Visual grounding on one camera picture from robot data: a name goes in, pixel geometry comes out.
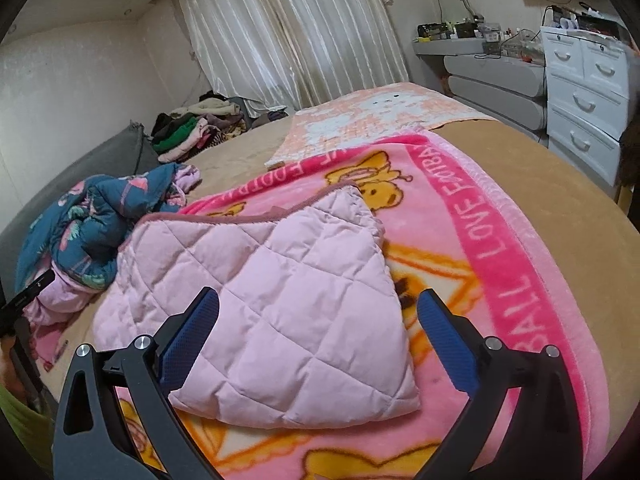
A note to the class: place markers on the grey curved side cabinet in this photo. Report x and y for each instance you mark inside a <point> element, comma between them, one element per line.
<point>508,89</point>

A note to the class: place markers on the dark blue floral quilted jacket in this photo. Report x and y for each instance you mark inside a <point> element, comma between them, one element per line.
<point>78,236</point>

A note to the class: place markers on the white striped curtain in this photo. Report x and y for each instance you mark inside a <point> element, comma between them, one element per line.
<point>294,53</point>

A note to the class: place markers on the tan bed cover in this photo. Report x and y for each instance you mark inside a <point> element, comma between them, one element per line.
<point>589,237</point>

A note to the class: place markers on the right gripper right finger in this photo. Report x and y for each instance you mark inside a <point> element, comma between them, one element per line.
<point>544,436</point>

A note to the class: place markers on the clutter on side cabinet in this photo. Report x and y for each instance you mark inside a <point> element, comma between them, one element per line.
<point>480,35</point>

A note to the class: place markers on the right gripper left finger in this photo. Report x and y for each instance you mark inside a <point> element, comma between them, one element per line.
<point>91,437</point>

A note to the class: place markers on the white chest of drawers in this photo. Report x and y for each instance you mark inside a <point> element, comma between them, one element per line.
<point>593,92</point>

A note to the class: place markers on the pile of folded clothes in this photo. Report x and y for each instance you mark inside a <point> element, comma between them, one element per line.
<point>186,131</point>

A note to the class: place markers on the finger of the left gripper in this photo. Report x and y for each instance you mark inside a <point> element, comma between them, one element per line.
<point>13,310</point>

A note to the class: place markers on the peach white patterned blanket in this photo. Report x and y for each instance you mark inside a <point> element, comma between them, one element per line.
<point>364,116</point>

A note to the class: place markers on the light pink quilted jacket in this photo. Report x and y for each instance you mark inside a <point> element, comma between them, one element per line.
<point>309,333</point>

